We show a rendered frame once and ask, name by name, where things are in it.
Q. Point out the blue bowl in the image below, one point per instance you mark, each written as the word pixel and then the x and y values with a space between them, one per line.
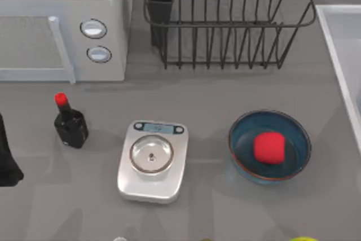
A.
pixel 242 139

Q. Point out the red cube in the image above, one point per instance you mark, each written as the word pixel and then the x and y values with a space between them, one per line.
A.
pixel 268 148

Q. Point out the round microwave knob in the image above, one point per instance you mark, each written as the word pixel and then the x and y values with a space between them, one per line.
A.
pixel 93 28
pixel 99 54

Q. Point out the green round object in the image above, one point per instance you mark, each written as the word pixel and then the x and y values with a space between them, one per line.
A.
pixel 304 239

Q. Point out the pale microwave oven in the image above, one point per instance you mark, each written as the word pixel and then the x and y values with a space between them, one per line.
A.
pixel 115 6

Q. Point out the black bottle with red cap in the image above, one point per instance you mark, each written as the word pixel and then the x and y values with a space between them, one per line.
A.
pixel 70 128

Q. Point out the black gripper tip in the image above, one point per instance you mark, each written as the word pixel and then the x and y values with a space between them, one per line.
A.
pixel 7 159

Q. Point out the silver kitchen scale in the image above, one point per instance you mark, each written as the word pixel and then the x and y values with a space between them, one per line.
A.
pixel 153 162

